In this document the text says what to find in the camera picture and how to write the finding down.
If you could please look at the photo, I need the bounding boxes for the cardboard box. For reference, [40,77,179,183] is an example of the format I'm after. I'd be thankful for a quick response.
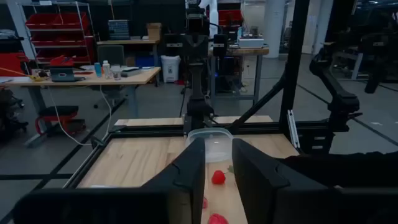
[146,22,162,40]

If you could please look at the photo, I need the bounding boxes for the white box device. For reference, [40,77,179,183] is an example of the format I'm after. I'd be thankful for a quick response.
[238,36,265,49]

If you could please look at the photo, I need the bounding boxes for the red storage bins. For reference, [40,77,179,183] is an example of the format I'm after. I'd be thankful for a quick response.
[217,9,244,26]

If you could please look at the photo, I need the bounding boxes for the wooden workbench metal legs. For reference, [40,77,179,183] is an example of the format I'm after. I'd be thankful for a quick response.
[207,46,270,105]

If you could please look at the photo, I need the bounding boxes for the red toy strawberry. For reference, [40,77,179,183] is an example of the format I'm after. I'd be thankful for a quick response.
[211,164,235,185]

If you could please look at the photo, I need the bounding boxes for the yellow cable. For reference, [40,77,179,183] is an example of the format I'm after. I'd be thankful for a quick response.
[0,67,44,82]

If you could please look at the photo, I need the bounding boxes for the grey office chair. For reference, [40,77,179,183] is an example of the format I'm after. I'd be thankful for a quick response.
[96,45,126,68]

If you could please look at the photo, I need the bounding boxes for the black aluminium table frame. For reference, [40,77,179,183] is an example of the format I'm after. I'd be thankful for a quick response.
[62,0,330,190]

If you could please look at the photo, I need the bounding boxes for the blue-grey drawer organiser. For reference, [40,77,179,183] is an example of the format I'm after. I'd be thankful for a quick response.
[108,19,131,40]

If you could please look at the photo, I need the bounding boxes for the grey flat case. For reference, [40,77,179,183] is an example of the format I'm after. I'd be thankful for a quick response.
[120,67,142,78]

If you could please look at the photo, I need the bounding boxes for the white trash bin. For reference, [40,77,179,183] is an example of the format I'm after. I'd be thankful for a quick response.
[160,55,182,83]

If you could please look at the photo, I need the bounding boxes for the red crate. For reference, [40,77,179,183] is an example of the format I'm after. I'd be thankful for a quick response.
[0,52,29,77]

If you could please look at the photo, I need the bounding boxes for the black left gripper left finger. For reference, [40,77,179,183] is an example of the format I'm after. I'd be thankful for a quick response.
[141,137,206,224]

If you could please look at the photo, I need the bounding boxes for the red tool bag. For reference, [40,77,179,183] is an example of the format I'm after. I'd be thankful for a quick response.
[49,55,75,67]

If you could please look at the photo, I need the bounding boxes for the silver aluminium bracket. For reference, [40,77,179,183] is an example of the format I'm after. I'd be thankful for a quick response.
[286,110,301,149]

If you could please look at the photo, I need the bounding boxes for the wooden desk grey legs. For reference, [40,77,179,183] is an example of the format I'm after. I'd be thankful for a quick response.
[0,65,162,149]

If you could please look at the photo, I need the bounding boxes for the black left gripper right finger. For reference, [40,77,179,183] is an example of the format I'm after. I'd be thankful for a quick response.
[231,138,340,224]

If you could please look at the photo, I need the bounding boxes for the clear plastic tupperware container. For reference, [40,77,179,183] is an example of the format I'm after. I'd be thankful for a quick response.
[185,127,234,164]

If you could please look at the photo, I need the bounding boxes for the red stool black seat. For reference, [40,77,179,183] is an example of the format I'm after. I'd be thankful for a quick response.
[34,105,87,137]

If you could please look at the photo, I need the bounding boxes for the black office chair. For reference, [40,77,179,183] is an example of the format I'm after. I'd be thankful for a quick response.
[0,88,29,141]

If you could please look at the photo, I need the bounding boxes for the white power cable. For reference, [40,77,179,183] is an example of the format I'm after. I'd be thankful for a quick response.
[46,83,113,147]

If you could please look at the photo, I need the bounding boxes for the blue storage box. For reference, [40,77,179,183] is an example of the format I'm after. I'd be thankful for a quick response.
[135,55,155,68]

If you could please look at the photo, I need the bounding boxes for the white round pillar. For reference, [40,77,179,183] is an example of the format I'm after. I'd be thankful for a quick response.
[263,0,286,59]

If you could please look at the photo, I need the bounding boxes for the small wooden desk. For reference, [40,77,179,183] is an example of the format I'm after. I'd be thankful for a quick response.
[96,39,161,68]

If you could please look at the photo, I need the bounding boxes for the large pink-red toy fruit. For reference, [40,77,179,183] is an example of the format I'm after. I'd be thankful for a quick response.
[207,213,229,224]

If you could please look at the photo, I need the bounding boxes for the grey laptop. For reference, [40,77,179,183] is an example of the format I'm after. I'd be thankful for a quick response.
[49,67,86,83]

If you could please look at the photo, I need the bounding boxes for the black articulated mount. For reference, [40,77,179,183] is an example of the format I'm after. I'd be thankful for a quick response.
[309,46,363,134]

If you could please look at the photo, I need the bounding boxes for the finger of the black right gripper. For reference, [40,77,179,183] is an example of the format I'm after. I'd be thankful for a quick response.
[213,33,229,57]
[164,33,183,57]

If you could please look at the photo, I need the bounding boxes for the clear plastic cup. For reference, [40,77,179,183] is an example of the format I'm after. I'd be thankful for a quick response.
[111,64,122,81]

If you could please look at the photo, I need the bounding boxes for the metal shelf with red bins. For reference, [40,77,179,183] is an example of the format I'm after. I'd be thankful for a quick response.
[6,1,96,68]

